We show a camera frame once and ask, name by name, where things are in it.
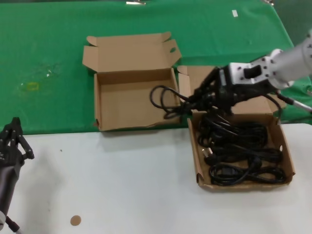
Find green tablecloth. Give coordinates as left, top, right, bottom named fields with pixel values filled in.
left=0, top=0, right=312, bottom=136

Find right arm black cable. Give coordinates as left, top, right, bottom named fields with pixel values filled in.
left=265, top=90, right=312, bottom=124

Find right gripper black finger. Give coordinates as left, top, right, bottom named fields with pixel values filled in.
left=192, top=68, right=220, bottom=99
left=187, top=95, right=220, bottom=112

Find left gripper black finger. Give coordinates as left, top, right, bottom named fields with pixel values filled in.
left=0, top=117, right=17, bottom=149
left=13, top=117, right=35, bottom=160

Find black power cable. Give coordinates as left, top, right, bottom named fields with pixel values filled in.
left=197, top=110, right=270, bottom=149
left=150, top=85, right=208, bottom=120
left=209, top=162, right=286, bottom=185
left=201, top=146, right=283, bottom=169

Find cardboard box with oval cutout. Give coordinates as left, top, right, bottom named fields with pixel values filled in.
left=82, top=31, right=182, bottom=132

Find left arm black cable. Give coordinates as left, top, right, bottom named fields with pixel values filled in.
left=5, top=215, right=24, bottom=234

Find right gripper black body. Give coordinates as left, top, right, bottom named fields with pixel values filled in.
left=212, top=69, right=271, bottom=115

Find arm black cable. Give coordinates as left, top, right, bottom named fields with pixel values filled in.
left=265, top=90, right=312, bottom=124
left=5, top=215, right=24, bottom=234

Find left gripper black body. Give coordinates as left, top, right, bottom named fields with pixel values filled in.
left=0, top=146, right=25, bottom=213

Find cardboard box with round hole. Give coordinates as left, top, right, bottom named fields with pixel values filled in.
left=175, top=64, right=295, bottom=192

